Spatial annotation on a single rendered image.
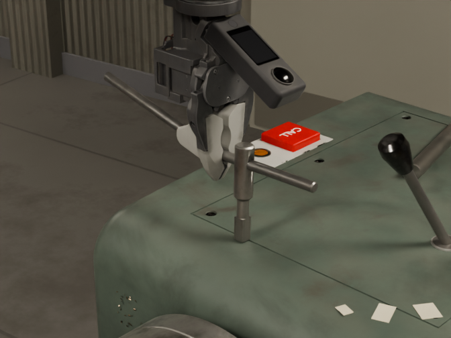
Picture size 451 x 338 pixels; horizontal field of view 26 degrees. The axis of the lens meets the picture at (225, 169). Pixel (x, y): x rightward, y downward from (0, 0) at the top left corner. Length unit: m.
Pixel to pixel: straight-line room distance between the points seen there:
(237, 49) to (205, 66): 0.04
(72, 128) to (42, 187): 0.62
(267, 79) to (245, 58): 0.03
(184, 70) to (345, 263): 0.27
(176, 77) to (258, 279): 0.24
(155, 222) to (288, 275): 0.19
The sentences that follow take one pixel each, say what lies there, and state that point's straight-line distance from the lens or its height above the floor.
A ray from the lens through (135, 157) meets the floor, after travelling 4.32.
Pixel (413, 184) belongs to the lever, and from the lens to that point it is 1.06.
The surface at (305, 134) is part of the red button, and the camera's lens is 1.36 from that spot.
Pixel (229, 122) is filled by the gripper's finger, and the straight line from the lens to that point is 1.09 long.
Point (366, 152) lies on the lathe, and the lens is 1.35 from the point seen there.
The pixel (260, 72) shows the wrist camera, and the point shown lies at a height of 1.47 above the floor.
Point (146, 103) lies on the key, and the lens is 1.17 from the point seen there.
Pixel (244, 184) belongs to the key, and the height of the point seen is 1.33.
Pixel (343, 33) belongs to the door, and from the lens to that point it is 4.21.
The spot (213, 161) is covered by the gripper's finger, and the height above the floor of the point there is 1.35.
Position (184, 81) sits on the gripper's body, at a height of 1.44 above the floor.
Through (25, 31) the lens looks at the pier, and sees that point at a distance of 5.36.
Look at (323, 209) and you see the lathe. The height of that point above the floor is 1.25.
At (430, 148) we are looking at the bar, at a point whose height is 1.28.
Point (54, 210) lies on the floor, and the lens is 3.91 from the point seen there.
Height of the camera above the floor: 1.81
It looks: 26 degrees down
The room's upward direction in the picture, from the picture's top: straight up
